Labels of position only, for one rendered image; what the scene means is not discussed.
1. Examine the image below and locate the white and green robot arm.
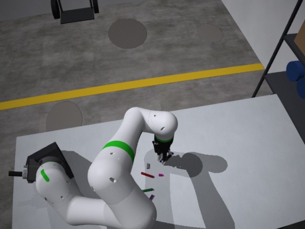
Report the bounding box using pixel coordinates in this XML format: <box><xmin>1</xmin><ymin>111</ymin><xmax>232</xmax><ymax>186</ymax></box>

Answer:
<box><xmin>9</xmin><ymin>107</ymin><xmax>178</xmax><ymax>229</ymax></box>

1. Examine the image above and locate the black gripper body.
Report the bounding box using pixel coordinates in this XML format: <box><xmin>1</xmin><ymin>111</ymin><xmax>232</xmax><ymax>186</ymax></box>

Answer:
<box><xmin>156</xmin><ymin>145</ymin><xmax>170</xmax><ymax>153</ymax></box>

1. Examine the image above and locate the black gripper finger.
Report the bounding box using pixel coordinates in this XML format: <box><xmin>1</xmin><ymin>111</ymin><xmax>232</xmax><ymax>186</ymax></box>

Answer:
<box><xmin>152</xmin><ymin>140</ymin><xmax>162</xmax><ymax>161</ymax></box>
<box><xmin>162</xmin><ymin>150</ymin><xmax>174</xmax><ymax>164</ymax></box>

